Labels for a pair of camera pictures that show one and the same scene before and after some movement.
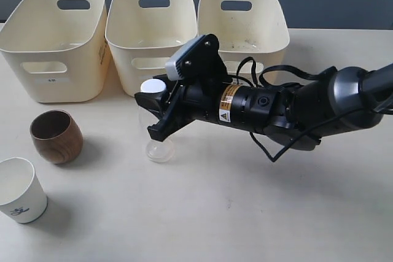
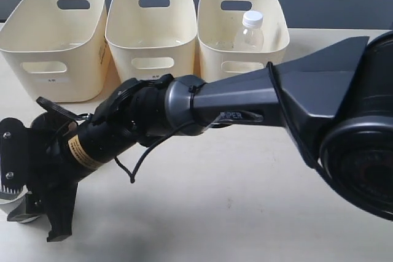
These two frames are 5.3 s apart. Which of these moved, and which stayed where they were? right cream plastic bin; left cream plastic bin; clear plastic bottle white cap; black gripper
Moved: clear plastic bottle white cap; black gripper
Stayed: right cream plastic bin; left cream plastic bin
